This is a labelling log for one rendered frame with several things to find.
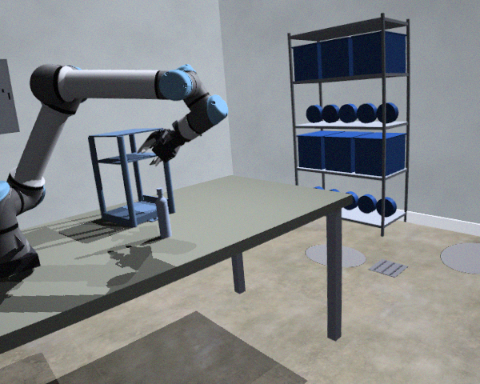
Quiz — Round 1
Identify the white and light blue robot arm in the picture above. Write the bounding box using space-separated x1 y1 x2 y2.
0 64 228 264

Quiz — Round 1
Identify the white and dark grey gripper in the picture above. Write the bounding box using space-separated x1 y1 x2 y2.
137 122 191 166

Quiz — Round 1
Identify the blue shelving unit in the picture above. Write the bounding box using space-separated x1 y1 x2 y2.
88 128 175 228

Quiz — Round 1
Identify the light blue bottle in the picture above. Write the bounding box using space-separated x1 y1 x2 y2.
155 188 171 238

